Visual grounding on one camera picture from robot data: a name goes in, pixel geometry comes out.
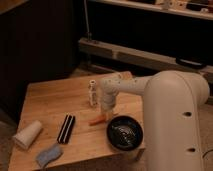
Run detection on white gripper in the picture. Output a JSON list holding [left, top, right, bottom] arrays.
[[100, 92, 118, 121]]

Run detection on orange pepper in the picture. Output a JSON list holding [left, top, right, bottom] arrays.
[[89, 115, 106, 126]]

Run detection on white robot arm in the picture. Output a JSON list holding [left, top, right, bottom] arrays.
[[100, 70, 210, 171]]

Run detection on black striped bowl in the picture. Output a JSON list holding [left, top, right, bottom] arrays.
[[106, 116, 143, 151]]

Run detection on wooden table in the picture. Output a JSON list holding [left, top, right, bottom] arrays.
[[8, 75, 145, 171]]

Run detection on black white striped block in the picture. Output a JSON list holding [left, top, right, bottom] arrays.
[[57, 115, 75, 144]]

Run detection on blue grey sponge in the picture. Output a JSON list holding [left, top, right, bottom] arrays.
[[36, 144, 63, 168]]

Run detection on white paper cup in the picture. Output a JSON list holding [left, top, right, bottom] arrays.
[[13, 120, 43, 150]]

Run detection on black handle on shelf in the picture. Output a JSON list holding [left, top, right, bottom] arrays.
[[175, 58, 207, 70]]

